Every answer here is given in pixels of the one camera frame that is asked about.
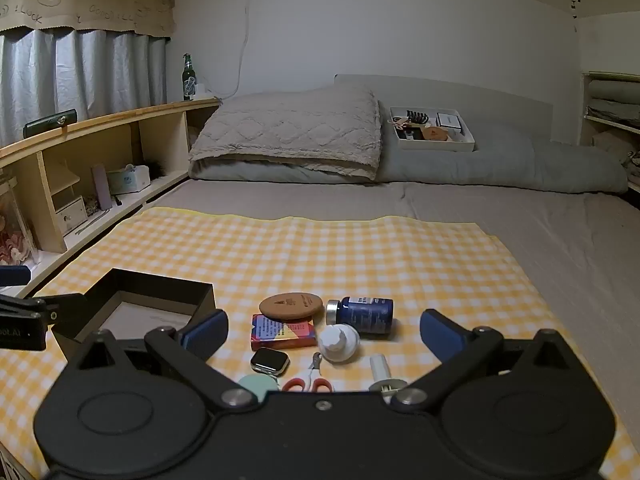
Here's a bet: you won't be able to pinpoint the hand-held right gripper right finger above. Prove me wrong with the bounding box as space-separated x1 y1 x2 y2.
392 309 583 408

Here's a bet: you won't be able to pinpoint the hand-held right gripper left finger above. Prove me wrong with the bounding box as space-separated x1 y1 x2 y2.
70 309 256 408

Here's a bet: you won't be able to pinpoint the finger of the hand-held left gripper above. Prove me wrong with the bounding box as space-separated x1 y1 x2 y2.
0 266 32 286
0 293 89 332

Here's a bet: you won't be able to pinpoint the black cardboard box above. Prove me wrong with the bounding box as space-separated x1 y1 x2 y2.
50 268 217 358

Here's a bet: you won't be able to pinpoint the colourful playing card box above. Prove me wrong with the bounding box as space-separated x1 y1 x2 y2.
250 313 317 351

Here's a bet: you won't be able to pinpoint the dark blue pill bottle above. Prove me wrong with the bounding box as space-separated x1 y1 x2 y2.
326 296 394 336

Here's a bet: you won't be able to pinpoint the round cork coaster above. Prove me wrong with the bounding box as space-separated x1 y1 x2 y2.
259 291 318 320

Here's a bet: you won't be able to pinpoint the orange handled small scissors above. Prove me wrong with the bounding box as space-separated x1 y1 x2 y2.
281 352 333 393

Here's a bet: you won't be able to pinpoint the clear flower container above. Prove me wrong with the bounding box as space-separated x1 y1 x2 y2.
0 170 41 266

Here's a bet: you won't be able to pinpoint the white plastic tube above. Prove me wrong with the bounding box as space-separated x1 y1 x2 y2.
368 353 407 401

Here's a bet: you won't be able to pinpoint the silver smartwatch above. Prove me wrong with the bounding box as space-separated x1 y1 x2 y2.
250 348 291 377

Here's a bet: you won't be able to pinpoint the mint green round case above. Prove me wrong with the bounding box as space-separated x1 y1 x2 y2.
238 374 281 401

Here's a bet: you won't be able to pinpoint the small wooden drawer box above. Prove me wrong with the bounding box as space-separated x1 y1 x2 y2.
52 196 89 236

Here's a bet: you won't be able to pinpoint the green sticks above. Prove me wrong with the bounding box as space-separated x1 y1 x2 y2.
75 210 111 236

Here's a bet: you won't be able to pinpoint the white plastic knob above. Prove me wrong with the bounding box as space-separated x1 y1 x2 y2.
318 324 361 362

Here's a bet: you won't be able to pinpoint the yellow checked cloth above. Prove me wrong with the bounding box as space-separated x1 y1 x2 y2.
0 206 632 480

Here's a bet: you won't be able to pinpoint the purple box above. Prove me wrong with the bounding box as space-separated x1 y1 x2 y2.
91 164 114 210

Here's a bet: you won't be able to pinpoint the white tissue box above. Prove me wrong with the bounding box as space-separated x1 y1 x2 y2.
106 164 152 195

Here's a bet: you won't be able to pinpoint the dark green case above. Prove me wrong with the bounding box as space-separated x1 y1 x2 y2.
23 109 77 138

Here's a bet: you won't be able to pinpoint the wooden bedside shelf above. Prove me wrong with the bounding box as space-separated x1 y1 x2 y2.
0 97 221 301

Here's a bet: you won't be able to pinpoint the grey duvet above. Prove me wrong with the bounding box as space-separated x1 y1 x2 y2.
187 122 630 195

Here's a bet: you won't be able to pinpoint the white tray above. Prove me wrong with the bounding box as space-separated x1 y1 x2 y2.
389 106 477 152

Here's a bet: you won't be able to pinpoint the grey curtain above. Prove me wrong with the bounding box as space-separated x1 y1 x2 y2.
0 27 168 148

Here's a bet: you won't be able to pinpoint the grey textured pillow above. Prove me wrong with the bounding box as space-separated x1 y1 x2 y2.
188 85 383 181

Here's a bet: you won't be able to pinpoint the green beer bottle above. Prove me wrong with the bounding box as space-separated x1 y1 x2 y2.
181 53 197 101

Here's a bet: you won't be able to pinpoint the white side shelf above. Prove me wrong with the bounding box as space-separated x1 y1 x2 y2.
580 71 640 186

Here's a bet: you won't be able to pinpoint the folded grey bedding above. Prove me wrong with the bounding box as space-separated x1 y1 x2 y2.
587 80 640 128

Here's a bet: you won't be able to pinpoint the beige printed curtain valance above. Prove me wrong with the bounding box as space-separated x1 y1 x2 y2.
0 0 177 38

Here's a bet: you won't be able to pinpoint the white wall cable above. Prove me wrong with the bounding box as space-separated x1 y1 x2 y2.
212 0 263 100

